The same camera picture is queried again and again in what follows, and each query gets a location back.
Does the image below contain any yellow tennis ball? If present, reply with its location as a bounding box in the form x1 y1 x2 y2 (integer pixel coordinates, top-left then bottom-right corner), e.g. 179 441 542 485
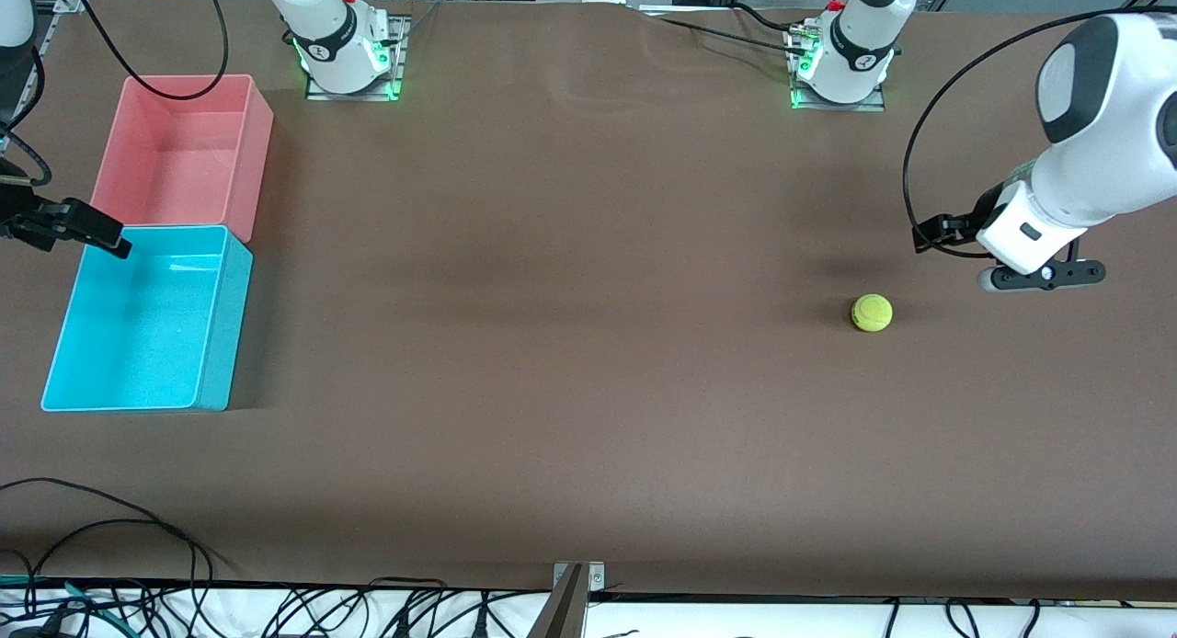
851 293 894 334

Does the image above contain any blue plastic bin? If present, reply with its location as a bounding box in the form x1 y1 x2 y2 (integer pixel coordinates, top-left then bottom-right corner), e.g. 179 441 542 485
40 224 255 413

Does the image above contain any pink plastic bin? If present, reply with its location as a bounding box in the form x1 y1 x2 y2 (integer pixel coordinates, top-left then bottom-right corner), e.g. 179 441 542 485
90 74 275 245

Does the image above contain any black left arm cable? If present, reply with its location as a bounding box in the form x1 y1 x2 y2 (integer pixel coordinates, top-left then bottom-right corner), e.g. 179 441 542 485
903 6 1177 260

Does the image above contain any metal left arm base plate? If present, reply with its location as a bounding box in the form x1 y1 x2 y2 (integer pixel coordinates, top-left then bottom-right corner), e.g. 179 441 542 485
787 22 889 113

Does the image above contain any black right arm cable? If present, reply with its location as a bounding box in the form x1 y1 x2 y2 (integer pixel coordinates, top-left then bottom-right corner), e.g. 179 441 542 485
0 0 229 181

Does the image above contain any long black table cable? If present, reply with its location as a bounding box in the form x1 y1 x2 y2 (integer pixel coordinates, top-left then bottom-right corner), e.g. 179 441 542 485
0 477 238 584

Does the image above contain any black cable to arm base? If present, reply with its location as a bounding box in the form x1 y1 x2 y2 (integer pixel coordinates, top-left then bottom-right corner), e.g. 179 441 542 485
634 2 812 60

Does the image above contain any looped black table cable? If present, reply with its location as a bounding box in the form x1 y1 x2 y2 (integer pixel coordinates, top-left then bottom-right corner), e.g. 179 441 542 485
23 518 214 621

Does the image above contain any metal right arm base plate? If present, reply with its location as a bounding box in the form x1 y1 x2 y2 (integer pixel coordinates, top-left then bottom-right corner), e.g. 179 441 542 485
305 15 411 102

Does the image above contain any teal cable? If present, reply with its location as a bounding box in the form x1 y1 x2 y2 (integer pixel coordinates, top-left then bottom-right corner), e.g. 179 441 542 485
0 575 125 625

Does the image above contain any grey metal bracket plate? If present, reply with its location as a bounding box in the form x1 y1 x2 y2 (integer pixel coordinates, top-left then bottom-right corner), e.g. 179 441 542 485
553 562 606 591

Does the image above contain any grey metal camera pole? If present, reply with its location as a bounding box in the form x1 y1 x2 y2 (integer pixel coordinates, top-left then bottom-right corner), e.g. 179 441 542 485
526 564 589 638

